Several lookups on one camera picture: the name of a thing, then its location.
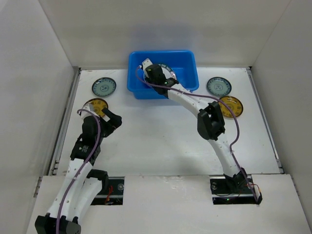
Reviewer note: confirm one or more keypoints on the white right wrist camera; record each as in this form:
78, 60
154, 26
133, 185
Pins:
146, 63

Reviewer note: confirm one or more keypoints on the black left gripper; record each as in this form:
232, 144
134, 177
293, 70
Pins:
114, 122

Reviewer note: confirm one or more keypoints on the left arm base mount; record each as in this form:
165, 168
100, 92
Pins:
112, 189

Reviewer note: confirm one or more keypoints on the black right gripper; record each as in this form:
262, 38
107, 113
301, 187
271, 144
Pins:
151, 71

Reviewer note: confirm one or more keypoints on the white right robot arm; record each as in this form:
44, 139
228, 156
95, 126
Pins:
210, 121

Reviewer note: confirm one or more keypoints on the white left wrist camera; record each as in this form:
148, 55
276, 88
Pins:
90, 107

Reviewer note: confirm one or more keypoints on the celadon blue pattern plate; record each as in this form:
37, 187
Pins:
104, 87
219, 86

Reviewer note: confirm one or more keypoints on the yellow patterned plate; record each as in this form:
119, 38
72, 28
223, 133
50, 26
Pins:
234, 104
99, 104

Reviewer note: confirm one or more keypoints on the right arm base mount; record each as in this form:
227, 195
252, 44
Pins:
246, 193

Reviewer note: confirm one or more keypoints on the green rim plate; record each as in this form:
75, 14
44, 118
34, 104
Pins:
167, 71

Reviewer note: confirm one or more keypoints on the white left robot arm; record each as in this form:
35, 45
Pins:
82, 182

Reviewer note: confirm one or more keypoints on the celadon blue pattern plate left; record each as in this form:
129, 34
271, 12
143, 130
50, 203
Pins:
104, 87

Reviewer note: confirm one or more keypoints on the blue plastic bin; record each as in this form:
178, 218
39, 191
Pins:
182, 62

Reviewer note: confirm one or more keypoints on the celadon blue pattern plate right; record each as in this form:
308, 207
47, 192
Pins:
219, 86

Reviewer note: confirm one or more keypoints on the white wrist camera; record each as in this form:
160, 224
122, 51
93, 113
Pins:
146, 63
90, 107

